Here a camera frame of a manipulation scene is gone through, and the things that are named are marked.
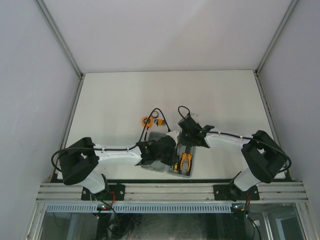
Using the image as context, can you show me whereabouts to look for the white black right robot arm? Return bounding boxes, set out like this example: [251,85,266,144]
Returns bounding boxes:
[178,115,292,202]

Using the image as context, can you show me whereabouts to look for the black left camera cable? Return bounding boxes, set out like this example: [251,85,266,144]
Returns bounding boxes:
[51,107,172,173]

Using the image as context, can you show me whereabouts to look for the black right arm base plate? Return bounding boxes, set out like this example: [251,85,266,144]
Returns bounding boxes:
[213,184,260,202]

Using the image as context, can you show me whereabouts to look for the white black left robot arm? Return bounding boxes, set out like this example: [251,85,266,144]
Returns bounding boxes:
[58,134,178,200]

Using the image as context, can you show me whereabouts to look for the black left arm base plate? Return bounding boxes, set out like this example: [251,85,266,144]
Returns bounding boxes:
[81,183,126,202]

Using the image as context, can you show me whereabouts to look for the orange hex key set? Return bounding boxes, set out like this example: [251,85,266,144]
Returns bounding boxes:
[154,119,166,126]

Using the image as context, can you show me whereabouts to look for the left aluminium frame post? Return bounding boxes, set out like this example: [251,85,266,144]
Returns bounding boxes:
[33,0,85,78]

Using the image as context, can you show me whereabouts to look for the long black yellow screwdriver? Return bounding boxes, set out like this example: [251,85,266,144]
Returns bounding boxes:
[176,136,180,147]

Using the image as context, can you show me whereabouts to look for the orange black pliers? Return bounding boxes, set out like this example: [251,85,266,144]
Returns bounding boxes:
[180,152,193,172]

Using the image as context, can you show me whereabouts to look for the black camera cable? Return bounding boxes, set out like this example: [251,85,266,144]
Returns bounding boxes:
[176,105,293,173]
[51,107,172,173]

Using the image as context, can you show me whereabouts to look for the aluminium front rail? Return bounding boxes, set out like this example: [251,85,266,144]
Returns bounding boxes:
[36,182,309,203]

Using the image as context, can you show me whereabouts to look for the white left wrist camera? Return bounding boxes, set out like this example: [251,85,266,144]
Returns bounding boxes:
[166,130,180,146]

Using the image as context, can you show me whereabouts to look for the right aluminium frame post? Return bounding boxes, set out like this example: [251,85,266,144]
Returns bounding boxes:
[255,0,300,75]

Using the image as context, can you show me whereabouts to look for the aluminium frame post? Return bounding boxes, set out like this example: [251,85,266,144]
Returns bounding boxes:
[33,0,85,78]
[255,0,300,75]

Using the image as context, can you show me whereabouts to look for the short yellow black screwdriver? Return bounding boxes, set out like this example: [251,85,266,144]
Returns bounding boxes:
[172,154,180,173]

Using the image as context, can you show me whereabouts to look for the black right camera cable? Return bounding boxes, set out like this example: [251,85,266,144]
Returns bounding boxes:
[176,105,293,173]

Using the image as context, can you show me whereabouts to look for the grey slotted cable duct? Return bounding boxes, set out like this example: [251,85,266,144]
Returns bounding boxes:
[45,203,233,214]

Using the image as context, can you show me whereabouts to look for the orange tape measure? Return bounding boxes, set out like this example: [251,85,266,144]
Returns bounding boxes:
[141,116,154,128]

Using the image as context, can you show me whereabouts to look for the grey plastic tool case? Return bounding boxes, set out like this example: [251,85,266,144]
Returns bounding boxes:
[137,132,195,178]

